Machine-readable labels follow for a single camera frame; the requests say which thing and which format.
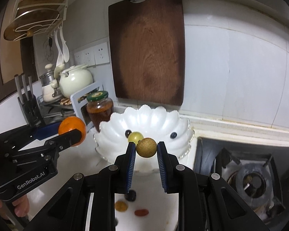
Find wall rack with boards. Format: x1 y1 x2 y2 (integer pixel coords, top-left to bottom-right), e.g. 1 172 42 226
3 0 68 41

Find white wall sockets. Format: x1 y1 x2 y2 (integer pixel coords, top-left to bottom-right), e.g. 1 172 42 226
74 42 111 66

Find brown longan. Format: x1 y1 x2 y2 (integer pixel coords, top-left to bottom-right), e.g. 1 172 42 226
115 200 128 212
136 138 157 158

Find black gas stove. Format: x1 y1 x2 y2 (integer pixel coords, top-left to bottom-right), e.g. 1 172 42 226
194 137 289 230

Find white scalloped bowl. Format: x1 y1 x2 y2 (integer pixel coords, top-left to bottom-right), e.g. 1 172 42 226
94 105 194 163

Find white hanging spoons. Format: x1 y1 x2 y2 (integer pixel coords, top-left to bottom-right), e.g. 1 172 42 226
54 26 70 66

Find black knife block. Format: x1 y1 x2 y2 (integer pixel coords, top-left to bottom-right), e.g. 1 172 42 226
14 74 45 127

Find glass jar green lid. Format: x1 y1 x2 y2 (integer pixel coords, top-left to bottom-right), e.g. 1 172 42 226
87 91 114 132

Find orange tangerine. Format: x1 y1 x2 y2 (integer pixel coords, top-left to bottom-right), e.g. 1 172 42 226
58 116 87 146

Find small steel pot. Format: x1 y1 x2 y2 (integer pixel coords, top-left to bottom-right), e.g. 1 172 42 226
39 64 62 103

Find blueberry front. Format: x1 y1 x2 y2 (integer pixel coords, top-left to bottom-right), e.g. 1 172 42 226
170 132 177 139

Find white rack frame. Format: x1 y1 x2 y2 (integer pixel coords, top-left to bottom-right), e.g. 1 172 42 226
70 81 103 132

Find dark grape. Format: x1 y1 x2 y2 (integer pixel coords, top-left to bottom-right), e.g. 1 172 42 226
125 129 132 138

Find dark plum back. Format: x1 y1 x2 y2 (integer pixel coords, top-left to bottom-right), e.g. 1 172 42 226
124 189 137 202

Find brown wooden cutting board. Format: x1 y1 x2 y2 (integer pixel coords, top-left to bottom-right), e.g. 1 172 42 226
108 0 185 106

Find left burner grate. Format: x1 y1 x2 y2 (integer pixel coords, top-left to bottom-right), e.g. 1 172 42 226
214 148 286 224

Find green round fruit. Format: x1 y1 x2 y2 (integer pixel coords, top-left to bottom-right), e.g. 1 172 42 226
128 131 144 145

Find person's left hand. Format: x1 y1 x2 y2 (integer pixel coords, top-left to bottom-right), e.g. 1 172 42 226
0 195 29 219

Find red oblong tomato back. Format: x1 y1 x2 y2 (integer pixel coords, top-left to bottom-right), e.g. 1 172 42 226
134 209 149 217

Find cream ceramic teapot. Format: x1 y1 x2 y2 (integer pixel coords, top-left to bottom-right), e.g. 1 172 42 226
59 64 93 98

